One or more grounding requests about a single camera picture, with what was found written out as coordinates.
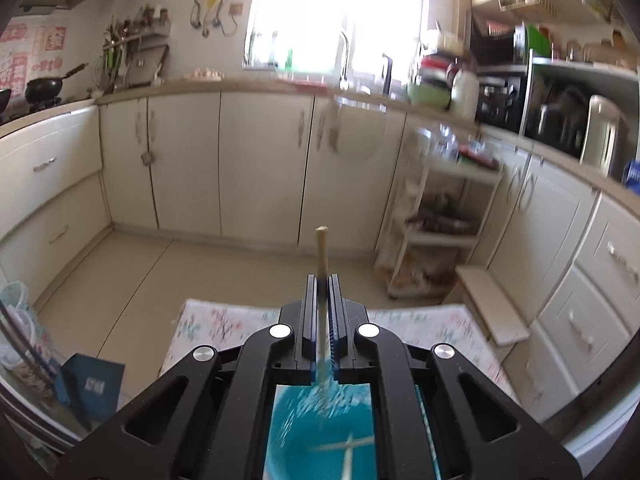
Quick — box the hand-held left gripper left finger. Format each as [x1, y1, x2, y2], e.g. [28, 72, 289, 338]
[52, 274, 320, 480]

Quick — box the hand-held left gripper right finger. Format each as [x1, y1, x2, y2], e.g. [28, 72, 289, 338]
[326, 274, 585, 480]

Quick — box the teal plastic cup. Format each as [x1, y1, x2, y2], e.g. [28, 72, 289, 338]
[264, 382, 445, 480]

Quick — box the floral tablecloth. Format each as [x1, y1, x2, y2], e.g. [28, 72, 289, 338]
[159, 298, 517, 403]

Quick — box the white rolling cart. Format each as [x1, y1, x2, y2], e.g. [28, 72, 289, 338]
[376, 126, 504, 300]

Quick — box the cream door cabinet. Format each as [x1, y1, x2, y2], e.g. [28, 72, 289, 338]
[97, 91, 407, 250]

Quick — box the green bowl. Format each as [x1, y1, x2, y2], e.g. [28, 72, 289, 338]
[406, 80, 454, 111]

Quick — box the cream cabinet with arched doors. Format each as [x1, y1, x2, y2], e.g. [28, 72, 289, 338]
[477, 130, 640, 413]

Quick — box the white plastic jug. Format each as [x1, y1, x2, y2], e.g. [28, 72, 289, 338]
[449, 67, 481, 121]

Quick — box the black microwave oven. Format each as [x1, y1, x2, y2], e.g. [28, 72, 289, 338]
[474, 72, 532, 134]

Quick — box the cream drawer cabinet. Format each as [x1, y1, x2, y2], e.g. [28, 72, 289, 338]
[0, 104, 113, 306]

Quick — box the black kitchen appliance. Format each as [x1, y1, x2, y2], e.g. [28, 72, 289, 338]
[524, 87, 589, 157]

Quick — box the stack of clear plastic containers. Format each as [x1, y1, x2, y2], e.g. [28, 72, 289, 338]
[0, 280, 57, 397]

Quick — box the kitchen window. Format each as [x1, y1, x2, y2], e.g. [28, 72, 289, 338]
[243, 0, 432, 84]

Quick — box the beige thermos pot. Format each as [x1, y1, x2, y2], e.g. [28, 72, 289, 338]
[579, 94, 631, 177]

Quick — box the black wok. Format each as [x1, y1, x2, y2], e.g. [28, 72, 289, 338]
[24, 63, 90, 106]

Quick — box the dark metal frame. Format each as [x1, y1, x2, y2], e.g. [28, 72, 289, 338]
[0, 372, 83, 458]

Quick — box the wall utensil rack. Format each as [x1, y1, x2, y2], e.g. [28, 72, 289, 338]
[102, 4, 172, 92]

